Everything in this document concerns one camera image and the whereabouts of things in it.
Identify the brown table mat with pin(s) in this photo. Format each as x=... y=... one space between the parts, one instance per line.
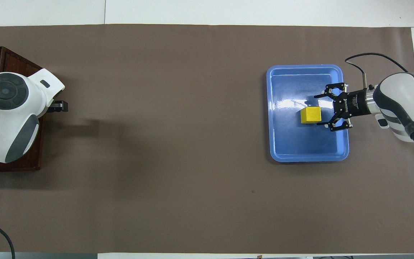
x=192 y=144

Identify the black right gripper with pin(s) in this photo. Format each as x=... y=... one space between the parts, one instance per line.
x=352 y=103

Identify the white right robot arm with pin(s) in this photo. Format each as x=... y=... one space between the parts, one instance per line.
x=397 y=93

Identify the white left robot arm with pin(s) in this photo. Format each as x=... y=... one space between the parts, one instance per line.
x=9 y=115

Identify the blue plastic tray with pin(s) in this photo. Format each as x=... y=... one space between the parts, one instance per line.
x=293 y=144

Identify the yellow cube block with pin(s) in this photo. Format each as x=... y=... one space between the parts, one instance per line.
x=311 y=114

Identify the wooden drawer with dark front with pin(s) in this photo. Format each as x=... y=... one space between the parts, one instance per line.
x=13 y=64

